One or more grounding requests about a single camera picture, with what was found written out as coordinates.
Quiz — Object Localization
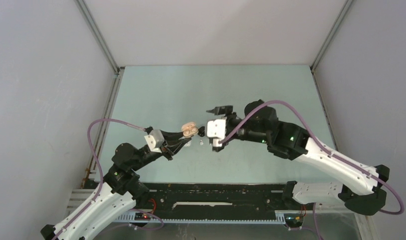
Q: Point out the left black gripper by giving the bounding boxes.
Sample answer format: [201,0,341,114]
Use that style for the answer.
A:
[131,128,191,171]

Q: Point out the beige earbud charging case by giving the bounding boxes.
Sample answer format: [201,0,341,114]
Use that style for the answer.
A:
[181,122,198,136]

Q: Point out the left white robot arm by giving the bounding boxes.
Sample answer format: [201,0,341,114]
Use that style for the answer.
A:
[41,128,191,240]

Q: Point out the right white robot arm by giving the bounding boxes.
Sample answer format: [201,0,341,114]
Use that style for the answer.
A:
[205,100,389,216]

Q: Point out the black earbud charging case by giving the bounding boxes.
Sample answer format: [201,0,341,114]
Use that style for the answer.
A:
[198,126,205,137]

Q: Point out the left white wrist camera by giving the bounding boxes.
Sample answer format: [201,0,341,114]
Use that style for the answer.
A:
[144,129,165,153]

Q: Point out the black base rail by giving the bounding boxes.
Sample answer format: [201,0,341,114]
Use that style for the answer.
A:
[85,182,315,222]

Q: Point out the white slotted cable duct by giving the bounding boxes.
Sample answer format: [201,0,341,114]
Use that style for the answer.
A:
[115,211,286,225]

